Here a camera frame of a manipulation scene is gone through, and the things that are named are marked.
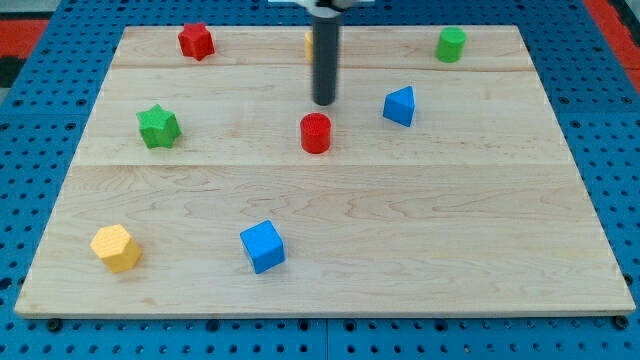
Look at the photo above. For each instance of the red cylinder block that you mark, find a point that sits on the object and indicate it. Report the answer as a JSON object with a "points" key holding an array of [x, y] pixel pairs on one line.
{"points": [[315, 133]]}

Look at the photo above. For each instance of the blue triangular prism block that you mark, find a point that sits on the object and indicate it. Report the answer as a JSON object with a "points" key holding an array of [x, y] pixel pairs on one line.
{"points": [[399, 106]]}

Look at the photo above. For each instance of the green cylinder block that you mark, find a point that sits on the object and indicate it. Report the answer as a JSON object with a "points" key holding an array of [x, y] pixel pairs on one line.
{"points": [[450, 44]]}

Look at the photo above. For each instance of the yellow hexagon block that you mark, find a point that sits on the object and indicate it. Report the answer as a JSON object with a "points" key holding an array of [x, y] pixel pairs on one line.
{"points": [[116, 248]]}

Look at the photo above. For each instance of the red star block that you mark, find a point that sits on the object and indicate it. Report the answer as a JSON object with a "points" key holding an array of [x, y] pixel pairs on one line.
{"points": [[196, 41]]}

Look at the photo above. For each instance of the light wooden board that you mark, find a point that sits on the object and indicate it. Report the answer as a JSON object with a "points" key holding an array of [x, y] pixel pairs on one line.
{"points": [[475, 210]]}

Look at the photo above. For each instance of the yellow block behind rod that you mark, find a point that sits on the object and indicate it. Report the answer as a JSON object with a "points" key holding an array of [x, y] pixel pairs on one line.
{"points": [[308, 46]]}

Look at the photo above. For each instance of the blue cube block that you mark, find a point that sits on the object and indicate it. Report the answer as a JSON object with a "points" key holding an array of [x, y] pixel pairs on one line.
{"points": [[264, 246]]}

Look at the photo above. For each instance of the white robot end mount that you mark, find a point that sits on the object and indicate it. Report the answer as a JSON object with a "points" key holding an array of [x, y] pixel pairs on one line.
{"points": [[336, 5]]}

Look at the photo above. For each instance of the green star block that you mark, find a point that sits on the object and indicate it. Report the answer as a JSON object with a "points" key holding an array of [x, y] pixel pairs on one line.
{"points": [[158, 127]]}

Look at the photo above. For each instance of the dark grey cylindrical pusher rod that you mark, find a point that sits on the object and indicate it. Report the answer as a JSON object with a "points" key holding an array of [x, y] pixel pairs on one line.
{"points": [[326, 25]]}

